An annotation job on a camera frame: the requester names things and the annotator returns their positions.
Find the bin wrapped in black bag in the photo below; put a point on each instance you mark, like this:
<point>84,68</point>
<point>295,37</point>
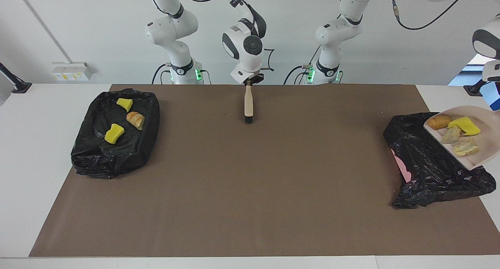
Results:
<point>97,159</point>

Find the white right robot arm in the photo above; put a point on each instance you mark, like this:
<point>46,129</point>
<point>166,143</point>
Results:
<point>250,63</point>

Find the brown table mat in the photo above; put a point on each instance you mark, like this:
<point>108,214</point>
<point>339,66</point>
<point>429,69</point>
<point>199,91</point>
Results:
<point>234,222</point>

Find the croissant-shaped foam piece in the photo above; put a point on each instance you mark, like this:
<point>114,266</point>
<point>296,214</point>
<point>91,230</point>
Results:
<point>135,120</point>

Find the brown round cookie piece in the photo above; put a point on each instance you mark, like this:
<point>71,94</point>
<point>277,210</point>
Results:
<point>439,122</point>

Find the pink bin with black bag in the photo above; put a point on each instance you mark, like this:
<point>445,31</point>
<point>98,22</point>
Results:
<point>429,171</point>

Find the beige plastic dustpan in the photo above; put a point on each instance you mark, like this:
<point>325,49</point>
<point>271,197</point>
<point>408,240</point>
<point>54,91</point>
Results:
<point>490,144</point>

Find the beige hand brush black bristles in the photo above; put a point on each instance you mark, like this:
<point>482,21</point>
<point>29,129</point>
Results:
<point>248,103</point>

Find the white wall outlet box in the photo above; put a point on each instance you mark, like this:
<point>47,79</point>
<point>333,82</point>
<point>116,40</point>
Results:
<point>70,71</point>

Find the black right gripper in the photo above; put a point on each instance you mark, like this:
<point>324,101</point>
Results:
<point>256,79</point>

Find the small yellow sponge piece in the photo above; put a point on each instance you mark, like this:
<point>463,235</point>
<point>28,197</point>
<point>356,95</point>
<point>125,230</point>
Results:
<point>124,104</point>

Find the small beige foam chunk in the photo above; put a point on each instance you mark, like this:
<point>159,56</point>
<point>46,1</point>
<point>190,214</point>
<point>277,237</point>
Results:
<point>451,135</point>

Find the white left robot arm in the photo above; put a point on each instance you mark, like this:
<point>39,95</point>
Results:
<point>332,34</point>

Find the L-shaped yellow sponge piece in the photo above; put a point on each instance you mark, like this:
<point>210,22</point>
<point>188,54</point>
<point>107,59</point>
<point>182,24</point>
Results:
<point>466,125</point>

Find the large yellow sponge piece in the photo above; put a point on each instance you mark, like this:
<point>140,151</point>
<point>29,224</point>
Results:
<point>114,133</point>

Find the black camera stand clamp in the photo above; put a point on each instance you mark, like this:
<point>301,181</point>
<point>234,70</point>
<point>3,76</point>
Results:
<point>474,90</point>
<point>19,87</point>

